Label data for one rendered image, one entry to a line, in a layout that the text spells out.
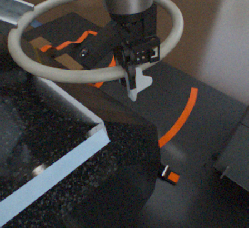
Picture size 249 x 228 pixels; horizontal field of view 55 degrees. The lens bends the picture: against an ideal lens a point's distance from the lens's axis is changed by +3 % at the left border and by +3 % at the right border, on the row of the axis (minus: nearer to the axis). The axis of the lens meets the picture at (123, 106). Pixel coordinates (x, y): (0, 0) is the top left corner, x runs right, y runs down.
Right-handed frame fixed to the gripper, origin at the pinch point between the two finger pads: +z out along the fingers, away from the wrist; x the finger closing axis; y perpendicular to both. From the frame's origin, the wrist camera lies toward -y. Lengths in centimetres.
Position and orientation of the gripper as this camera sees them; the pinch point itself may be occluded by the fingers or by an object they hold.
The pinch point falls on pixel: (125, 90)
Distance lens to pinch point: 58.1
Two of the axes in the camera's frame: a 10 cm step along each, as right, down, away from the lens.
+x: -3.6, -6.5, 6.7
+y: 9.3, -3.2, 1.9
